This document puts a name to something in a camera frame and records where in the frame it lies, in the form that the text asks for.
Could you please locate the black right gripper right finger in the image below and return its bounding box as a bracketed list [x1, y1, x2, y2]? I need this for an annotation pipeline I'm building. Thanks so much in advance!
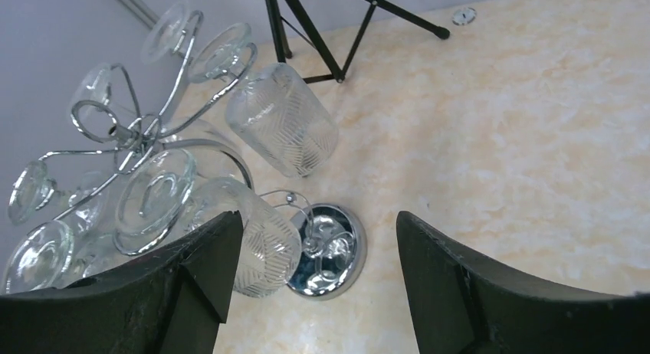
[396, 211, 649, 353]

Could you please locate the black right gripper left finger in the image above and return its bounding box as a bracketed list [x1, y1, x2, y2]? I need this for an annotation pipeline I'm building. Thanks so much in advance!
[1, 211, 243, 353]

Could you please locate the clear wine glass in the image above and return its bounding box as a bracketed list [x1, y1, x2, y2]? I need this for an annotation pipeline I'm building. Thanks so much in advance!
[1, 220, 126, 294]
[140, 0, 192, 64]

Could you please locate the clear wine glass back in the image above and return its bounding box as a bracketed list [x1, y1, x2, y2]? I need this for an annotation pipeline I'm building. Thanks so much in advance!
[140, 0, 192, 64]

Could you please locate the chrome wine glass rack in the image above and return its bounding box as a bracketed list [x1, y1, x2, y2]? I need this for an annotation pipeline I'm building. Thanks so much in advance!
[38, 8, 368, 300]

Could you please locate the ribbed wine glass left-front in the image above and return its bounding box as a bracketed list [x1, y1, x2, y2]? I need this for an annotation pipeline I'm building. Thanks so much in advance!
[7, 160, 109, 235]

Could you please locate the ribbed wine glass right-front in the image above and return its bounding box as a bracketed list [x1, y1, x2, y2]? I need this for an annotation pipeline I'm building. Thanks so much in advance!
[69, 63, 136, 139]

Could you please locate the ribbed wine glass upper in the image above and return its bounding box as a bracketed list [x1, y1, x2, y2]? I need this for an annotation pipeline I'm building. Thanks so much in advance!
[186, 22, 340, 179]

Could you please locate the small round metal disc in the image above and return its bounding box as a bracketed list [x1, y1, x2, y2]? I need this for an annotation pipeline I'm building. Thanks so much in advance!
[451, 7, 478, 26]

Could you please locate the black music stand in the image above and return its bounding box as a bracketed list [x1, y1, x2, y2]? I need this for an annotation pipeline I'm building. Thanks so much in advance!
[261, 0, 451, 84]

